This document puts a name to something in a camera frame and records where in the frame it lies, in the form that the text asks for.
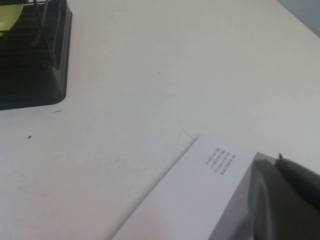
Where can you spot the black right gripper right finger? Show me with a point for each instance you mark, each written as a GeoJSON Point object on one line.
{"type": "Point", "coordinates": [305, 178]}

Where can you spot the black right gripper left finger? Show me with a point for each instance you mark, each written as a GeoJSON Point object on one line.
{"type": "Point", "coordinates": [282, 212]}

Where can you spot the yellow round plate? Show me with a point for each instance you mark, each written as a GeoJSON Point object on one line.
{"type": "Point", "coordinates": [10, 17]}

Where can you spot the white cardboard box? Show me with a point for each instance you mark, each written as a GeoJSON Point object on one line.
{"type": "Point", "coordinates": [195, 190]}

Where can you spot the black plastic drip tray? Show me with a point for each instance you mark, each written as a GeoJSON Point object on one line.
{"type": "Point", "coordinates": [30, 85]}

